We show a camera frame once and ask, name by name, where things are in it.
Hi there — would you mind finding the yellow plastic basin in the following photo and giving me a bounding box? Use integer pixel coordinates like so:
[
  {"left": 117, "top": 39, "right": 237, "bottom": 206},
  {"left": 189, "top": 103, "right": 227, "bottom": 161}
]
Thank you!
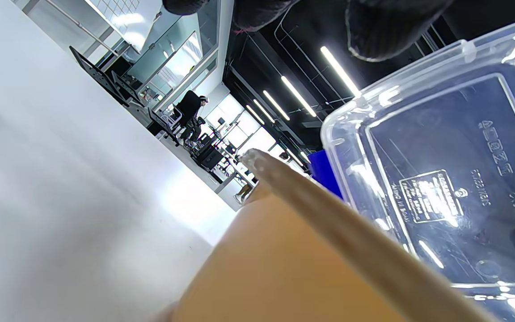
[{"left": 155, "top": 149, "right": 499, "bottom": 322}]

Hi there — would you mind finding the glass partition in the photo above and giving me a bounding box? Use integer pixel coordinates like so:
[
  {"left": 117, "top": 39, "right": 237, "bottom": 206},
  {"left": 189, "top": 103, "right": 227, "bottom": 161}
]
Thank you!
[{"left": 126, "top": 0, "right": 223, "bottom": 113}]

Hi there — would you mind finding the row of ceiling light strips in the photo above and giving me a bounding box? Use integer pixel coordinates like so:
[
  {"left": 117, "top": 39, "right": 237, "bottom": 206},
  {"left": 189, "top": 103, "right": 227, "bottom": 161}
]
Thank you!
[{"left": 244, "top": 46, "right": 362, "bottom": 164}]

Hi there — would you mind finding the black stand with tilted frame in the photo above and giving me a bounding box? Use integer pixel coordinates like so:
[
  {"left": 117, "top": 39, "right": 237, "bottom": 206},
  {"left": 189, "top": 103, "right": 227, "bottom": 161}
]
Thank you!
[{"left": 69, "top": 46, "right": 131, "bottom": 108}]

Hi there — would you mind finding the person's left hand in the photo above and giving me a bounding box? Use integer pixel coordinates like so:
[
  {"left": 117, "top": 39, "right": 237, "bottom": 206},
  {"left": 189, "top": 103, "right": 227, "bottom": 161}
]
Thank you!
[{"left": 163, "top": 0, "right": 455, "bottom": 62}]

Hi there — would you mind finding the cluttered equipment desk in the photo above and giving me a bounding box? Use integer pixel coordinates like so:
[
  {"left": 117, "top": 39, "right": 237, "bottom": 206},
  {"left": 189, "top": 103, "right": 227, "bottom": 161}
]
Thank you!
[{"left": 186, "top": 114, "right": 262, "bottom": 185}]

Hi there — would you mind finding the clear container with blue clips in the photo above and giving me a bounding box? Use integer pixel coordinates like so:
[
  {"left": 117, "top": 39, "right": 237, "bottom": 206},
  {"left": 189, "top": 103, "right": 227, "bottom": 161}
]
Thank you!
[{"left": 308, "top": 20, "right": 515, "bottom": 322}]

